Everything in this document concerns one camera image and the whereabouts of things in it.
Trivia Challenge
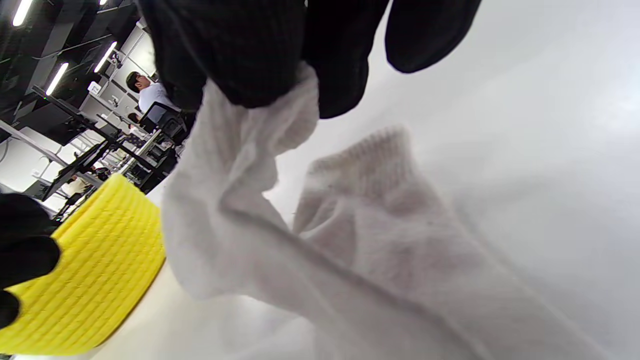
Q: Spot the person's right hand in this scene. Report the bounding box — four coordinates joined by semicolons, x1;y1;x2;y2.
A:
137;0;483;120

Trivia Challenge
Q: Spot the yellow woven basket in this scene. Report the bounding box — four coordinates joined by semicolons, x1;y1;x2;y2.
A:
0;173;167;357

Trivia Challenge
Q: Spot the person's left hand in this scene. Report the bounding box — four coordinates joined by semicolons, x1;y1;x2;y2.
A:
0;192;62;328

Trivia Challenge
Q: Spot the row of ceiling strip lights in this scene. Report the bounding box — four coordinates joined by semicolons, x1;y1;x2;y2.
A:
12;0;118;96

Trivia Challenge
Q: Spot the black metal frame rig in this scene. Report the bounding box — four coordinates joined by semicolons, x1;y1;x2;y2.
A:
30;85;178;201

